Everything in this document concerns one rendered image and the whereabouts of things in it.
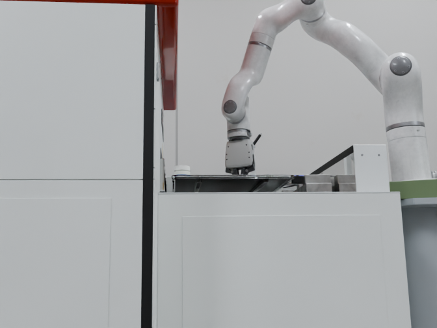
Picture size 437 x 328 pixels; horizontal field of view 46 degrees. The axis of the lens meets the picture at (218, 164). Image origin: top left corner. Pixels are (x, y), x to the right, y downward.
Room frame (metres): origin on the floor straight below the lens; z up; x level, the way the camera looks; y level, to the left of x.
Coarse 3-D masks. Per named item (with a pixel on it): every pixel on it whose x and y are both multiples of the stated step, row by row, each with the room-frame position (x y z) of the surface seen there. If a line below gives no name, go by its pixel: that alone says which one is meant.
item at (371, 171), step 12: (360, 144) 1.37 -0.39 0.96; (372, 144) 1.37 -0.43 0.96; (384, 144) 1.38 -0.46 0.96; (360, 156) 1.37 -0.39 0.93; (372, 156) 1.37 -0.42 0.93; (384, 156) 1.37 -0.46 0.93; (360, 168) 1.37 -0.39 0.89; (372, 168) 1.37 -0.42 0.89; (384, 168) 1.37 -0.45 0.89; (360, 180) 1.37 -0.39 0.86; (372, 180) 1.37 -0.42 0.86; (384, 180) 1.37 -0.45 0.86
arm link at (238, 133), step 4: (228, 132) 1.74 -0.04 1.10; (232, 132) 1.73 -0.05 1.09; (236, 132) 1.72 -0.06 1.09; (240, 132) 1.72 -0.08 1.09; (244, 132) 1.73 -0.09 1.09; (248, 132) 1.74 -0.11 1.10; (228, 136) 1.75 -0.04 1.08; (232, 136) 1.73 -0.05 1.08; (236, 136) 1.73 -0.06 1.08; (240, 136) 1.73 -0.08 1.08; (244, 136) 1.73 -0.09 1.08; (248, 136) 1.75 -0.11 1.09
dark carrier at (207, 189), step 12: (180, 180) 1.53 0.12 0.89; (192, 180) 1.54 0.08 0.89; (204, 180) 1.54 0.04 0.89; (216, 180) 1.54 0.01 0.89; (228, 180) 1.55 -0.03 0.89; (240, 180) 1.55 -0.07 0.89; (252, 180) 1.55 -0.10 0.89; (276, 180) 1.56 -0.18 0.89; (180, 192) 1.79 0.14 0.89; (192, 192) 1.79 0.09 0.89; (204, 192) 1.80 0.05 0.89; (216, 192) 1.80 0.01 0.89
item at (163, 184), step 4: (160, 160) 1.42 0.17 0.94; (164, 160) 1.43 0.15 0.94; (160, 164) 1.42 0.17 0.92; (164, 164) 1.43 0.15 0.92; (160, 168) 1.42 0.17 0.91; (164, 168) 1.43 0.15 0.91; (160, 172) 1.42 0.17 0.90; (164, 172) 1.43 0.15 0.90; (160, 176) 1.42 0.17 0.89; (164, 176) 1.43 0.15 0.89; (160, 180) 1.42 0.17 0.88; (164, 180) 1.43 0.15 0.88; (160, 184) 1.42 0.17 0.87; (164, 184) 1.43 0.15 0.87; (160, 188) 1.42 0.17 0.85; (164, 188) 1.43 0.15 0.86; (160, 192) 1.45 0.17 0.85; (164, 192) 1.45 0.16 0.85
